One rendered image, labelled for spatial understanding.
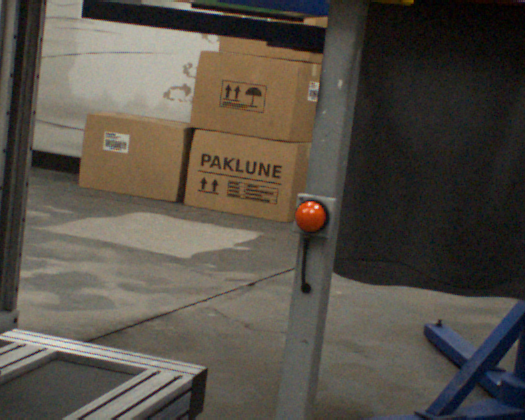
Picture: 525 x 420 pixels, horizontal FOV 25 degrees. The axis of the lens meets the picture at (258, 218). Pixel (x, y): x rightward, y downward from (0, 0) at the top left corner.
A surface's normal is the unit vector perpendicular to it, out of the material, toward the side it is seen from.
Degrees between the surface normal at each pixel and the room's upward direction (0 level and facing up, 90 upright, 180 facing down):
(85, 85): 90
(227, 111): 90
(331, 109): 90
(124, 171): 91
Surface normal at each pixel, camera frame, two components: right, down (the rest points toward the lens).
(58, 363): 0.12, -0.98
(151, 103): -0.36, 0.08
